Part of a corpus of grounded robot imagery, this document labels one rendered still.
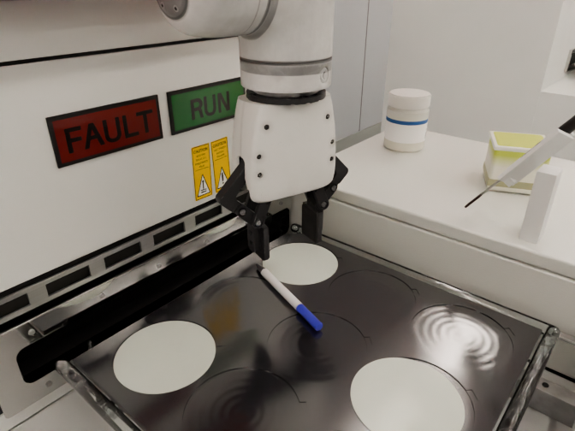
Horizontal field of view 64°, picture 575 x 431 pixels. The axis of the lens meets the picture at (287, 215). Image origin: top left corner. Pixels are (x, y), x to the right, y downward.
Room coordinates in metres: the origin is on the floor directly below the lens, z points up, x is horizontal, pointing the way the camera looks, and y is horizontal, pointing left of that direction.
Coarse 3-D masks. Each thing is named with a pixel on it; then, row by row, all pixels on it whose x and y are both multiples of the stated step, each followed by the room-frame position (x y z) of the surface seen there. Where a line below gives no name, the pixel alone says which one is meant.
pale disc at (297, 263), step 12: (276, 252) 0.53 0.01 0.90; (288, 252) 0.53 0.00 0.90; (300, 252) 0.53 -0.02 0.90; (312, 252) 0.53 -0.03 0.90; (324, 252) 0.53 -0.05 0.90; (264, 264) 0.50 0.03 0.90; (276, 264) 0.50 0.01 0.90; (288, 264) 0.50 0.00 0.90; (300, 264) 0.50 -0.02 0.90; (312, 264) 0.50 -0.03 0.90; (324, 264) 0.50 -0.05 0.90; (336, 264) 0.50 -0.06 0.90; (276, 276) 0.48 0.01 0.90; (288, 276) 0.48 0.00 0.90; (300, 276) 0.48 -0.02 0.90; (312, 276) 0.48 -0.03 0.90; (324, 276) 0.48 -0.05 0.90
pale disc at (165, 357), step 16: (144, 336) 0.37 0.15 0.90; (160, 336) 0.37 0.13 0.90; (176, 336) 0.37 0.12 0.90; (192, 336) 0.37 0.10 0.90; (208, 336) 0.37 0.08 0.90; (128, 352) 0.34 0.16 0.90; (144, 352) 0.34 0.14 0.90; (160, 352) 0.34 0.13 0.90; (176, 352) 0.34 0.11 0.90; (192, 352) 0.34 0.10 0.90; (208, 352) 0.34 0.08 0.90; (128, 368) 0.32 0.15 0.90; (144, 368) 0.32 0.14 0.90; (160, 368) 0.32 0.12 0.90; (176, 368) 0.32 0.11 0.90; (192, 368) 0.32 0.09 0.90; (208, 368) 0.32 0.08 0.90; (128, 384) 0.30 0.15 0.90; (144, 384) 0.30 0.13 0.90; (160, 384) 0.30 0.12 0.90; (176, 384) 0.30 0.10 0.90
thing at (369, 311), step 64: (256, 256) 0.52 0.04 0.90; (192, 320) 0.39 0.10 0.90; (256, 320) 0.39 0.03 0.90; (320, 320) 0.39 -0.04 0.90; (384, 320) 0.39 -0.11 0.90; (448, 320) 0.39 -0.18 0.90; (512, 320) 0.39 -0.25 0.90; (192, 384) 0.30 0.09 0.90; (256, 384) 0.31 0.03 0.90; (320, 384) 0.30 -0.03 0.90; (512, 384) 0.30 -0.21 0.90
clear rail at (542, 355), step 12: (552, 336) 0.36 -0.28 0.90; (540, 348) 0.35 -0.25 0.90; (552, 348) 0.35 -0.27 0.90; (540, 360) 0.33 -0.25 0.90; (528, 372) 0.32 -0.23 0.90; (540, 372) 0.32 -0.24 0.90; (528, 384) 0.30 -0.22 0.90; (516, 396) 0.29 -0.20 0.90; (528, 396) 0.29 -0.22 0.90; (516, 408) 0.28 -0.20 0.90; (504, 420) 0.26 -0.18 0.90; (516, 420) 0.26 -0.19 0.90
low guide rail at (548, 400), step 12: (516, 384) 0.36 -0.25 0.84; (540, 384) 0.35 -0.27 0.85; (552, 384) 0.35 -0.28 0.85; (540, 396) 0.34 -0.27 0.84; (552, 396) 0.33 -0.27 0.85; (564, 396) 0.33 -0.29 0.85; (540, 408) 0.34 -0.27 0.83; (552, 408) 0.33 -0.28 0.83; (564, 408) 0.33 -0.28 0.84; (564, 420) 0.32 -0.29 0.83
